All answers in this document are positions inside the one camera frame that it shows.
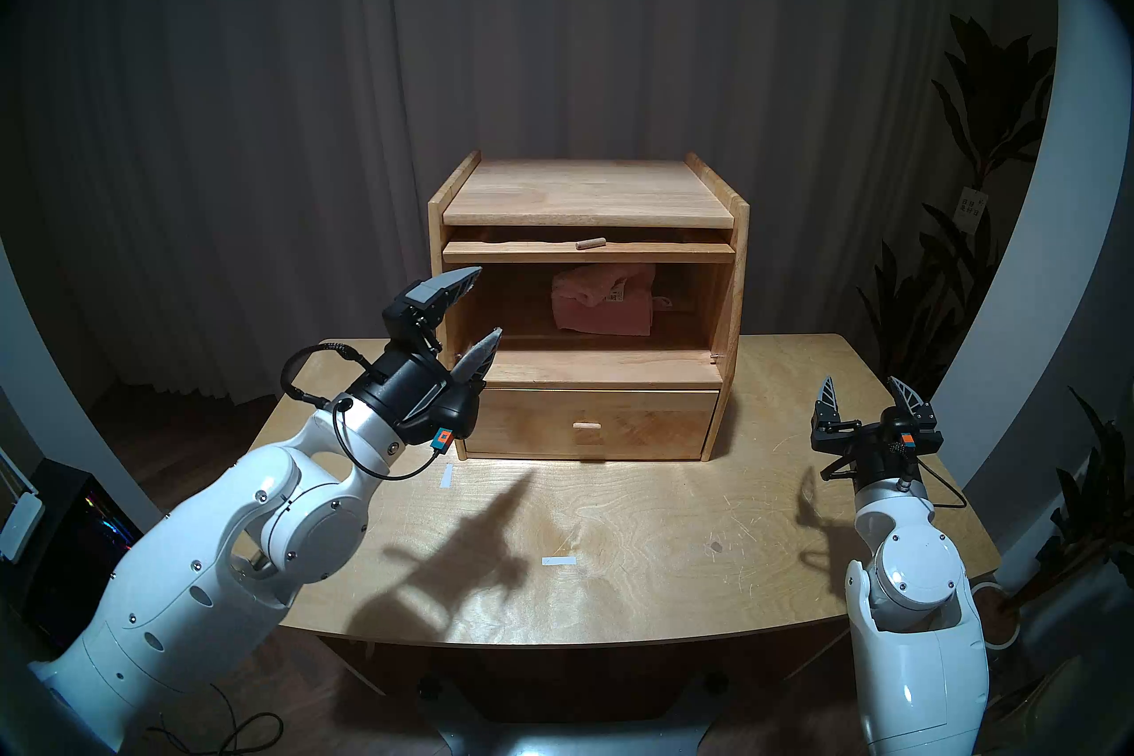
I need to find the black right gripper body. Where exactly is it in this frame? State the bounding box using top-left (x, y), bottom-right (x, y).
top-left (811, 419), bottom-right (945, 491)

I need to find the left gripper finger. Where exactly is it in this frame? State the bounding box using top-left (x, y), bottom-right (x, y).
top-left (452, 327), bottom-right (503, 388)
top-left (383, 265), bottom-right (484, 357)

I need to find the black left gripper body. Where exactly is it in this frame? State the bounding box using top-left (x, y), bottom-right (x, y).
top-left (347, 347), bottom-right (484, 447)

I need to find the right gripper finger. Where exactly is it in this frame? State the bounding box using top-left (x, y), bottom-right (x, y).
top-left (812, 375), bottom-right (854, 432)
top-left (887, 375), bottom-right (938, 428)

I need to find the pink towel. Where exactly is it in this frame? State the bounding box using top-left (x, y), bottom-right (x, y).
top-left (551, 263), bottom-right (672, 337)

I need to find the wooden flip door wavy window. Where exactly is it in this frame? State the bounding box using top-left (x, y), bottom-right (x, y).
top-left (442, 236), bottom-right (736, 264)

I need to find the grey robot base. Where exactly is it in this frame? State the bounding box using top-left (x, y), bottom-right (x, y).
top-left (416, 675), bottom-right (732, 756)

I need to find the wooden drawer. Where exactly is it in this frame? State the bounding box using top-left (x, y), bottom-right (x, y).
top-left (461, 387), bottom-right (720, 461)

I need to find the wooden cabinet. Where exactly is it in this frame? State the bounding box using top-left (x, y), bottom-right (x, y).
top-left (428, 150), bottom-right (751, 463)

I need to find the plant in white pot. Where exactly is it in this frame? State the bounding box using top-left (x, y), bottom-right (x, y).
top-left (970, 387), bottom-right (1134, 653)

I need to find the white curved arch panel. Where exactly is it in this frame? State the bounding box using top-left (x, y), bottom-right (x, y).
top-left (0, 240), bottom-right (165, 534)
top-left (930, 0), bottom-right (1134, 489)

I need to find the grey pleated curtain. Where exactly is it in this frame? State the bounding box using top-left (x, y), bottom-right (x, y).
top-left (0, 0), bottom-right (1055, 410)

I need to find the tall dark leafy plant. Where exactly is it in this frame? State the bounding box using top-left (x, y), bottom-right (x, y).
top-left (855, 13), bottom-right (1060, 401)

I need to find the black computer tower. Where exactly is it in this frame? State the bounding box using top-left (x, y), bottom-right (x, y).
top-left (22, 457), bottom-right (143, 653)

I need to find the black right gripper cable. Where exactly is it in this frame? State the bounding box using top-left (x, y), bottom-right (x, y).
top-left (819, 453), bottom-right (968, 510)

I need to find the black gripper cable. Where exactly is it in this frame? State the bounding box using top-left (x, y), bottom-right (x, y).
top-left (819, 453), bottom-right (968, 510)
top-left (280, 342), bottom-right (444, 482)

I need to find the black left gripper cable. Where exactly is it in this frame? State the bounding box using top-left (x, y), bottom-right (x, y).
top-left (280, 342), bottom-right (444, 482)

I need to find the black floor cable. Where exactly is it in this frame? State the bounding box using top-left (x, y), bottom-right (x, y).
top-left (146, 683), bottom-right (284, 756)

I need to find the white wall device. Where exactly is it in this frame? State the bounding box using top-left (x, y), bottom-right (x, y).
top-left (0, 491), bottom-right (45, 562)

